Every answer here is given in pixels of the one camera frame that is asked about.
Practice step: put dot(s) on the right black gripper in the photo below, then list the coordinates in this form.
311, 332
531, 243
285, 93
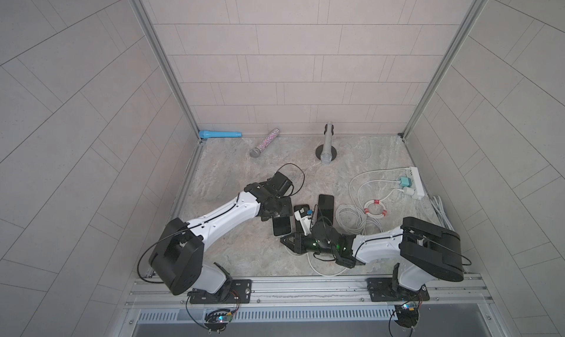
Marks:
297, 244

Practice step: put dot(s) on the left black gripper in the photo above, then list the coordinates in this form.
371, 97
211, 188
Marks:
279, 209

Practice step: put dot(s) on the black phone grey case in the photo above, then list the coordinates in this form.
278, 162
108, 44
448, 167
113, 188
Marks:
281, 226

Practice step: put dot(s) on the black phone pink case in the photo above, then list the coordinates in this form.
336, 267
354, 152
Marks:
325, 208
302, 213

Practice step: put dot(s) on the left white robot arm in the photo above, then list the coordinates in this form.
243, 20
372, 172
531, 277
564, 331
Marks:
178, 256

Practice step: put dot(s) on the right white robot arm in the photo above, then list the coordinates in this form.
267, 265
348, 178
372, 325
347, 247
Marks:
429, 252

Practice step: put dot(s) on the glitter microphone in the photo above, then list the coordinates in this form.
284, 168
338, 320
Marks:
256, 151

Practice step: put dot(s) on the grey tube on black base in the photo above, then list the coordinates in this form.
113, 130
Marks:
326, 152

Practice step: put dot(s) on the blue flashlight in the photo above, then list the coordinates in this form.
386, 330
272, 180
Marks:
219, 134

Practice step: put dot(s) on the left green circuit board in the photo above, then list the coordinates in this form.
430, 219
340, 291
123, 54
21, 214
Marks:
218, 320

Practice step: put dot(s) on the green circuit board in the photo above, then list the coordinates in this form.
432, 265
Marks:
406, 317
218, 320

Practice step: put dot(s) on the white charger plug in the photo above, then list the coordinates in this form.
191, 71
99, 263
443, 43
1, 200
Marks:
408, 191

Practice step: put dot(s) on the teal charger plug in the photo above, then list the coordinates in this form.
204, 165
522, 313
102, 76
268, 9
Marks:
405, 182

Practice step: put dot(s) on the right green circuit board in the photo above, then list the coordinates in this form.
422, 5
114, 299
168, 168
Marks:
406, 317

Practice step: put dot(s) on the white power strip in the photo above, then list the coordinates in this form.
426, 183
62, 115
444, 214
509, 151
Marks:
416, 183

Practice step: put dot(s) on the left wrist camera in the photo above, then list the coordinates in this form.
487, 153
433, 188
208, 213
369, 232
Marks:
280, 184

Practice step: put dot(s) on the white coiled cable red ties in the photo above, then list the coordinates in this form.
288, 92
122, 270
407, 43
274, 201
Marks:
374, 208

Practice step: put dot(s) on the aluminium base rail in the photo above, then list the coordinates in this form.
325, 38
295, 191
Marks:
312, 299

